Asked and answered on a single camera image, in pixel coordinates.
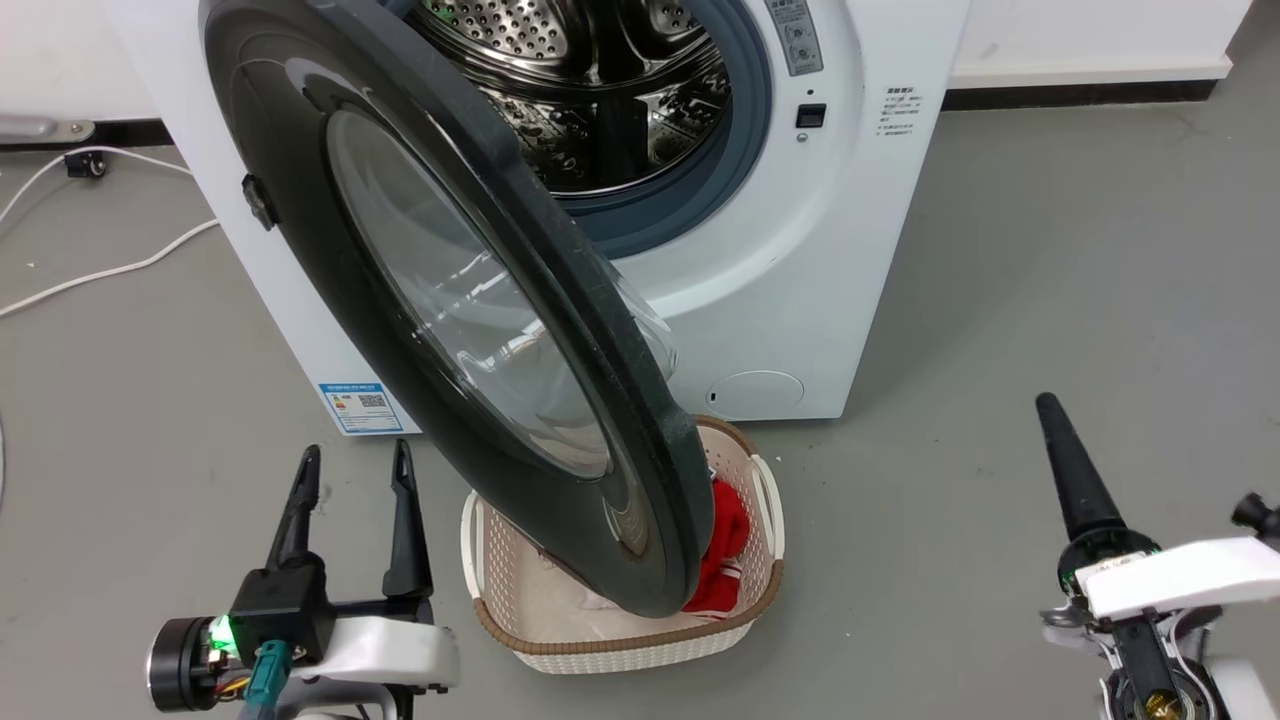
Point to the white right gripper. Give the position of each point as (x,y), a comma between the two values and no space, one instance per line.
(1180,575)

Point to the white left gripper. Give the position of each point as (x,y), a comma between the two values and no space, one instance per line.
(390,650)

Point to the dark round washing machine door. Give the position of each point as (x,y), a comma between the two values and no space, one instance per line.
(290,200)

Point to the black door latch hook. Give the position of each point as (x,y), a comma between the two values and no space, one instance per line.
(260,202)

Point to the white front-load washing machine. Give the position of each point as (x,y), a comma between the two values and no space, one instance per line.
(790,250)

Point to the black door lock socket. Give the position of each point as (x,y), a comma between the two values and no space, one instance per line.
(811,115)

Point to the grey-blue rubber door gasket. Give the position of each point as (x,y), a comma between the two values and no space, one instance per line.
(748,150)

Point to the blue energy label sticker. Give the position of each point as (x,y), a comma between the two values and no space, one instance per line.
(360,407)

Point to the white cloth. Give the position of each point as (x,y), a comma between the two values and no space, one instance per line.
(560,610)

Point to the white woven laundry basket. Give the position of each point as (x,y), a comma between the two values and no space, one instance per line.
(600,652)

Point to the round white filter cover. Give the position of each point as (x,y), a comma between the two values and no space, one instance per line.
(755,395)

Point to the red garment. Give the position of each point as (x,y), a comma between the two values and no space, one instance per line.
(726,540)

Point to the black caster wheel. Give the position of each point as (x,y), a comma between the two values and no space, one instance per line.
(88,164)

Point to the steel perforated washer drum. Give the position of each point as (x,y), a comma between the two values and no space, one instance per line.
(610,100)

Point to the grey metal foot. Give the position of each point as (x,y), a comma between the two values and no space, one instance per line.
(45,129)

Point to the grey instruction label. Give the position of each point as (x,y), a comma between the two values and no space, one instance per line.
(795,35)

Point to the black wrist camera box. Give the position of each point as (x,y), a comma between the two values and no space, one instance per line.
(282,610)

